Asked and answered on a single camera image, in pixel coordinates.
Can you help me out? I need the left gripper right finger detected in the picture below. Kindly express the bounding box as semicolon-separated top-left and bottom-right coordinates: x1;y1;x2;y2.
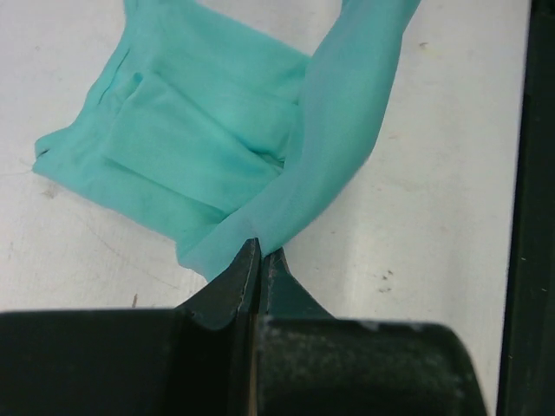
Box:
258;249;334;320

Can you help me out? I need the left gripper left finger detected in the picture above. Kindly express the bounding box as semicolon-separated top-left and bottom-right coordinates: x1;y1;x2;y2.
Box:
173;237;262;334

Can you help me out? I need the teal t shirt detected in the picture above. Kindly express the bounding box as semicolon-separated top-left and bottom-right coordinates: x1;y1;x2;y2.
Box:
33;1;418;280

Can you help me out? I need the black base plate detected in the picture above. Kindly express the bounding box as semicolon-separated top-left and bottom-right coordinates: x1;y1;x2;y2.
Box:
496;1;554;415

